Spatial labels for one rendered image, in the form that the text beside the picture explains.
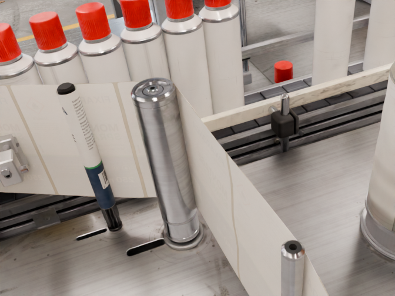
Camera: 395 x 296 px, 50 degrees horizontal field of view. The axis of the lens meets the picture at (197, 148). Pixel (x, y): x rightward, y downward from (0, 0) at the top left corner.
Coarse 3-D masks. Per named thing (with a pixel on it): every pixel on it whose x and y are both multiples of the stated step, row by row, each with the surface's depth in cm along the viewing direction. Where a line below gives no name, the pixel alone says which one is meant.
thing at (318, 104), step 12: (348, 72) 70; (288, 84) 69; (300, 84) 69; (372, 84) 66; (384, 84) 66; (252, 96) 67; (264, 96) 67; (348, 96) 64; (300, 108) 63; (312, 108) 63; (252, 120) 62; (264, 120) 62; (216, 132) 61; (228, 132) 61; (240, 132) 61; (0, 192) 57; (0, 204) 55
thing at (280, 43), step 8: (360, 16) 66; (368, 16) 66; (360, 24) 66; (368, 24) 67; (304, 32) 64; (312, 32) 64; (272, 40) 64; (280, 40) 63; (288, 40) 64; (296, 40) 64; (304, 40) 65; (312, 40) 65; (248, 48) 63; (256, 48) 63; (264, 48) 63; (272, 48) 64; (280, 48) 64; (248, 56) 63
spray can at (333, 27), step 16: (320, 0) 57; (336, 0) 55; (352, 0) 56; (320, 16) 58; (336, 16) 57; (352, 16) 58; (320, 32) 59; (336, 32) 58; (320, 48) 60; (336, 48) 59; (320, 64) 62; (336, 64) 61; (320, 80) 63; (336, 96) 64
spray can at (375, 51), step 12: (372, 0) 62; (384, 0) 60; (372, 12) 62; (384, 12) 61; (372, 24) 63; (384, 24) 62; (372, 36) 64; (384, 36) 63; (372, 48) 65; (384, 48) 64; (372, 60) 66; (384, 60) 65
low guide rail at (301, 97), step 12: (360, 72) 63; (372, 72) 62; (384, 72) 63; (324, 84) 61; (336, 84) 61; (348, 84) 62; (360, 84) 62; (276, 96) 60; (300, 96) 60; (312, 96) 61; (324, 96) 62; (240, 108) 59; (252, 108) 59; (264, 108) 59; (204, 120) 58; (216, 120) 58; (228, 120) 59; (240, 120) 59
